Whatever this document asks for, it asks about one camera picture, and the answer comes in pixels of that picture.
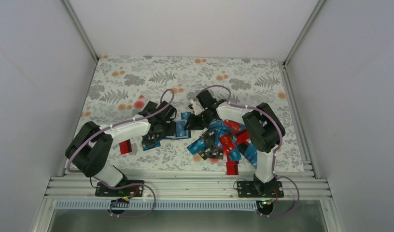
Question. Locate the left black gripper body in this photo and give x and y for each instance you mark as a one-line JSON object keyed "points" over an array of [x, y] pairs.
{"points": [[166, 131]]}

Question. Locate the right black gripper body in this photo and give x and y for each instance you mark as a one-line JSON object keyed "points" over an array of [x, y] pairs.
{"points": [[202, 122]]}

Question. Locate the navy blue card holder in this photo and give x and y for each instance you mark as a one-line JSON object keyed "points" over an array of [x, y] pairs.
{"points": [[180, 131]]}

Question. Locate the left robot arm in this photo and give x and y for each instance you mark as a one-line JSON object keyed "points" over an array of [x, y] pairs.
{"points": [[90, 148]]}

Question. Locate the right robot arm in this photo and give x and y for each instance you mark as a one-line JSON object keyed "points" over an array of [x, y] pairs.
{"points": [[265, 130]]}

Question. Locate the blue card under black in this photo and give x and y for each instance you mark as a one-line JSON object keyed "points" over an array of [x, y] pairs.
{"points": [[148, 146]]}

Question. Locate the black card upper left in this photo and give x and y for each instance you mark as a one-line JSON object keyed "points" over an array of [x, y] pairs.
{"points": [[150, 106]]}

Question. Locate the blue card pile left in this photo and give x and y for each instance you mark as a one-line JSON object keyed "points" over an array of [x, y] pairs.
{"points": [[196, 146]]}

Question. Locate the blue card pile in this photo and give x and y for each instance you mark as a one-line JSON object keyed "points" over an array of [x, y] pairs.
{"points": [[234, 155], [250, 154], [196, 146]]}

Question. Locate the red vip card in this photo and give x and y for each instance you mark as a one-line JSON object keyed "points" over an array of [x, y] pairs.
{"points": [[227, 143], [233, 126]]}

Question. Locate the black visa card pile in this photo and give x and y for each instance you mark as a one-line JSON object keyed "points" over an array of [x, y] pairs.
{"points": [[211, 152]]}

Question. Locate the red card left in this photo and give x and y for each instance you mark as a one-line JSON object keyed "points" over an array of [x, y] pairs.
{"points": [[125, 147]]}

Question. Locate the red card pile right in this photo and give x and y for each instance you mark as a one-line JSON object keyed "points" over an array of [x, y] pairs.
{"points": [[242, 137]]}

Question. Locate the red card pile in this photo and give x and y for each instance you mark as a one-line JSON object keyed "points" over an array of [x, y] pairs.
{"points": [[232, 168], [242, 137]]}

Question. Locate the blue card pile centre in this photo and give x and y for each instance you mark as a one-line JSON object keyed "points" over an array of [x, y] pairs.
{"points": [[234, 155]]}

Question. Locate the red card pile bottom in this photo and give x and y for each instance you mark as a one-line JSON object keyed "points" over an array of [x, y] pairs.
{"points": [[232, 168]]}

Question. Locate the blue card pile right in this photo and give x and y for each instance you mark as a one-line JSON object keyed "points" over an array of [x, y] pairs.
{"points": [[250, 154]]}

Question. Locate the floral patterned table mat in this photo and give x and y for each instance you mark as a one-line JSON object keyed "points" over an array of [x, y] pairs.
{"points": [[119, 82]]}

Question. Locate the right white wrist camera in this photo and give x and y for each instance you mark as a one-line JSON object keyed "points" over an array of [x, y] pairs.
{"points": [[195, 107]]}

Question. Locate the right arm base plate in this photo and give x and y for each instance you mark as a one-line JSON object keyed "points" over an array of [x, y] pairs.
{"points": [[257, 189]]}

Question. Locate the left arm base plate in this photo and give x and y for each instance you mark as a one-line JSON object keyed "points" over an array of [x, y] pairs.
{"points": [[103, 191]]}

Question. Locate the aluminium rail frame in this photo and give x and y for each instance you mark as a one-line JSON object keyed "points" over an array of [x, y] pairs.
{"points": [[190, 185]]}

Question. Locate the blue slotted cable duct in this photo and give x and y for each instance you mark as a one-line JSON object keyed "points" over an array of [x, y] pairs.
{"points": [[215, 205]]}

